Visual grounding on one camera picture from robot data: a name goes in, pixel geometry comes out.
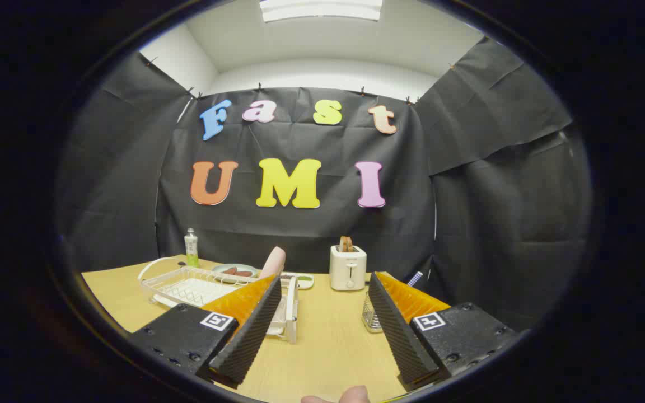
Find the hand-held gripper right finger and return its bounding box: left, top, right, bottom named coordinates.
left=368, top=272, right=519, bottom=387

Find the white divided dish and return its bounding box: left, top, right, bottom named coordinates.
left=279, top=272, right=315, bottom=290

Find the pink plate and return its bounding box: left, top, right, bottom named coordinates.
left=259, top=247, right=287, bottom=279

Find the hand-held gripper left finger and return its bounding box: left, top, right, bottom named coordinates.
left=128, top=274, right=283, bottom=390

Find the metal wire basket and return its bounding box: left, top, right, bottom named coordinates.
left=362, top=291, right=385, bottom=334

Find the white toaster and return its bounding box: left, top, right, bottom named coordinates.
left=329, top=245, right=367, bottom=292

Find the light blue plate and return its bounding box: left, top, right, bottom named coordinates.
left=211, top=264, right=259, bottom=279

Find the white wire dish rack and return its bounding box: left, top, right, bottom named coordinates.
left=138, top=256, right=301, bottom=344

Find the clear bottle with green liquid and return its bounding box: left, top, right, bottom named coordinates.
left=184, top=228, right=200, bottom=268

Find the white drip tray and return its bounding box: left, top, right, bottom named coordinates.
left=157, top=277, right=245, bottom=307

